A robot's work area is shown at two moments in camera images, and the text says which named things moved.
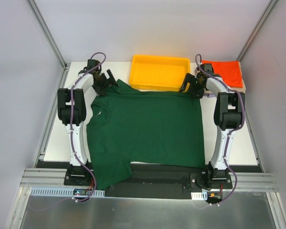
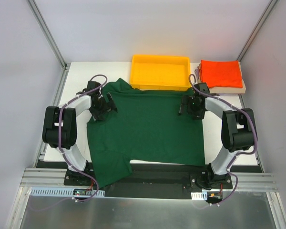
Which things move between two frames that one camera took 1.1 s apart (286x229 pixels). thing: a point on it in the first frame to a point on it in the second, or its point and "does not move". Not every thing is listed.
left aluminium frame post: (47, 34) does not move
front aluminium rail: (246, 181) does not move
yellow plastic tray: (158, 73) does not move
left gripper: (105, 81) to (106, 106)
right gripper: (190, 84) to (186, 106)
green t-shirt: (154, 128) does not move
